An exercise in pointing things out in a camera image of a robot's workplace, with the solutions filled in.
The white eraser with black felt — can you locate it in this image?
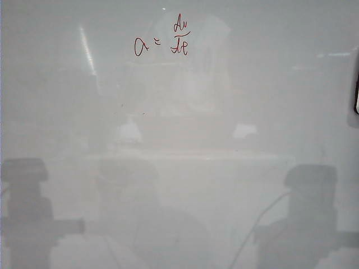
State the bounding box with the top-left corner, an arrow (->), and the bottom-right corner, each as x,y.
352,62 -> 359,115

